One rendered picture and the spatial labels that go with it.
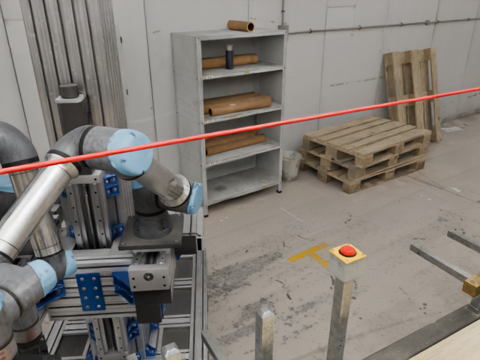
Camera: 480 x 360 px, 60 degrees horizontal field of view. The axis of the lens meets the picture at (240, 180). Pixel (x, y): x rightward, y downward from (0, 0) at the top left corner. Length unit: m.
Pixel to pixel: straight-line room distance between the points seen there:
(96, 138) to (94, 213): 0.63
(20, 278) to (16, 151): 0.42
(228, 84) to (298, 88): 0.91
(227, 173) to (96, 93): 2.83
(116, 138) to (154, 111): 2.66
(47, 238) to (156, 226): 0.41
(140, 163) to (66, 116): 0.52
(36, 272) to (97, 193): 0.71
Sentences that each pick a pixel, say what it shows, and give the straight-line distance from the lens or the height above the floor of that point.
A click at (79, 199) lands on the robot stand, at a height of 1.15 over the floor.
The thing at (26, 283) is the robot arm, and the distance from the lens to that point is 0.96.
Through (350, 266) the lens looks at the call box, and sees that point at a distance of 1.15.
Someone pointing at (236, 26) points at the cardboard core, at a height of 1.59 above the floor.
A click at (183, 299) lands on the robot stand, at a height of 0.21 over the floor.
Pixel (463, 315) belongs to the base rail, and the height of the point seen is 0.70.
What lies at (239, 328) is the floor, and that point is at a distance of 2.67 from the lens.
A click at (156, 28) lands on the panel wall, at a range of 3.64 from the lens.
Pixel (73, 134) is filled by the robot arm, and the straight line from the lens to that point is 1.16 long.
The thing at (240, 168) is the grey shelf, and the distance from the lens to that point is 4.36.
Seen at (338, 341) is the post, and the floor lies 0.92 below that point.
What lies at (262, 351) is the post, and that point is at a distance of 1.15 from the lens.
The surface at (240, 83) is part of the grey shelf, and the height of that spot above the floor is 1.05.
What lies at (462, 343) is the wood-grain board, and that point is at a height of 0.90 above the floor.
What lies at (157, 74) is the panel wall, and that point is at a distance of 3.68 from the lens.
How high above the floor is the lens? 1.86
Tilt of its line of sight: 25 degrees down
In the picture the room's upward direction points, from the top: straight up
